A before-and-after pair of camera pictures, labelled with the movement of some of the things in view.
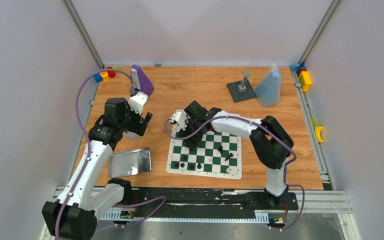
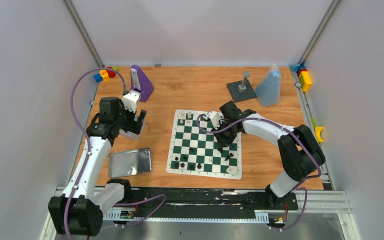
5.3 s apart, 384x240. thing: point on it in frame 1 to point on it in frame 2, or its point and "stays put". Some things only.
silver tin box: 130,135 stays put
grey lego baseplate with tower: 241,90 stays put
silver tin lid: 130,161 stays put
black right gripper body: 191,126 to 227,136
